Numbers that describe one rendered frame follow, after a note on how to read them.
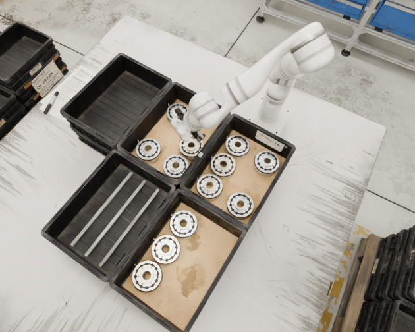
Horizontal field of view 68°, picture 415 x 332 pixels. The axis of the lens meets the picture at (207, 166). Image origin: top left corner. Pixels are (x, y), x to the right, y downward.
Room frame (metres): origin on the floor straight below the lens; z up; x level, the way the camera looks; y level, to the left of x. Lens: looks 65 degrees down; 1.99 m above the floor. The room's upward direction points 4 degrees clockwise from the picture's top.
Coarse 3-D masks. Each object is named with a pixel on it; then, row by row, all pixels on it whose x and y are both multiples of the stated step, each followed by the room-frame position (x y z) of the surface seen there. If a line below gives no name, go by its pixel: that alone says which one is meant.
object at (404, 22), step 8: (384, 0) 2.10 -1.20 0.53; (384, 8) 2.08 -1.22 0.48; (392, 8) 2.06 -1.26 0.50; (400, 8) 2.03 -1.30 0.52; (408, 8) 2.02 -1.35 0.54; (376, 16) 2.09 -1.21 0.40; (384, 16) 2.07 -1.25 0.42; (392, 16) 2.05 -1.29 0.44; (400, 16) 2.03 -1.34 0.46; (408, 16) 2.01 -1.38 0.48; (376, 24) 2.08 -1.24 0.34; (384, 24) 2.06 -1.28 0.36; (392, 24) 2.03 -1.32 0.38; (400, 24) 2.01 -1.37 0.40; (408, 24) 1.99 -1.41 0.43; (392, 32) 2.02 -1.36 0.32; (400, 32) 2.00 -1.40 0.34; (408, 32) 1.98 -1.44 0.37
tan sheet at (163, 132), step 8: (184, 104) 0.85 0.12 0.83; (160, 120) 0.76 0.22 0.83; (152, 128) 0.71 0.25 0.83; (160, 128) 0.71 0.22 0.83; (168, 128) 0.71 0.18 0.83; (152, 136) 0.67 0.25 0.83; (160, 136) 0.67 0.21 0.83; (168, 136) 0.67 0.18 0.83; (176, 136) 0.68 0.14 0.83; (208, 136) 0.69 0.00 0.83; (160, 144) 0.63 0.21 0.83; (168, 144) 0.63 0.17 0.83; (176, 144) 0.64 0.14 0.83; (168, 152) 0.60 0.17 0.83; (176, 152) 0.60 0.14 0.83; (160, 160) 0.56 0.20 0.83; (160, 168) 0.52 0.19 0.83; (176, 168) 0.53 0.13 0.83
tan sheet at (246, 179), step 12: (252, 144) 0.66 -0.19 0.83; (252, 156) 0.60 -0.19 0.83; (240, 168) 0.54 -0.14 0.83; (252, 168) 0.55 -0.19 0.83; (228, 180) 0.48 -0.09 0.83; (240, 180) 0.49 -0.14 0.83; (252, 180) 0.49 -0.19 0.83; (264, 180) 0.49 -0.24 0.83; (228, 192) 0.43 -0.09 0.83; (252, 192) 0.44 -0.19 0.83; (264, 192) 0.44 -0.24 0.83; (216, 204) 0.38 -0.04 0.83; (240, 204) 0.39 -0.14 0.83
